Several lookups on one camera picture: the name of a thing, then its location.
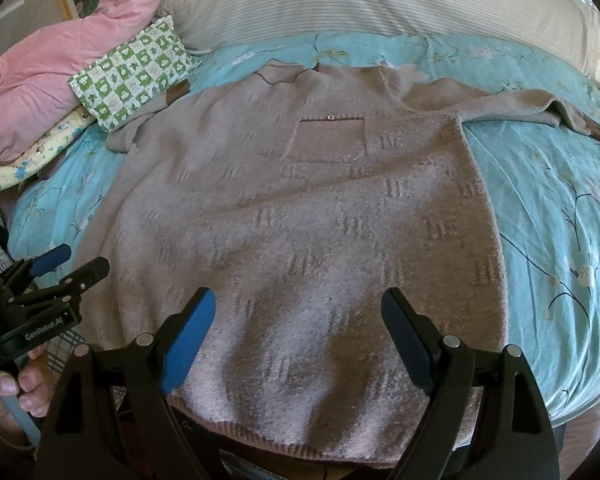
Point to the plaid fabric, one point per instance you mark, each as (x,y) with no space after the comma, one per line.
(58,349)

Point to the green white checkered pillow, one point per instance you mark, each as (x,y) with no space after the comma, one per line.
(118,84)

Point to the beige knit sweater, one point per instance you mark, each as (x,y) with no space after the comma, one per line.
(298,196)

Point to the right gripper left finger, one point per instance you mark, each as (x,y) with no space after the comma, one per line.
(163,359)

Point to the person's left hand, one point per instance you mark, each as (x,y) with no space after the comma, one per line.
(23,398)

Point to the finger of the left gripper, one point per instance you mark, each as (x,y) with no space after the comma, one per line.
(50,260)
(78,281)

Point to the teal floral bed sheet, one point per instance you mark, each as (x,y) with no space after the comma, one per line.
(545,190)

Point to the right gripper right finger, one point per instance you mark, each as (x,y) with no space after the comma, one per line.
(435,363)

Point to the striped white duvet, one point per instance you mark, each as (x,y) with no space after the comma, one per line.
(570,29)

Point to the pink quilt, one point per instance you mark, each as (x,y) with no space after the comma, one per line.
(34,74)

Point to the yellow floral fabric roll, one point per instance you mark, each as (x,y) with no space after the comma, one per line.
(46,149)

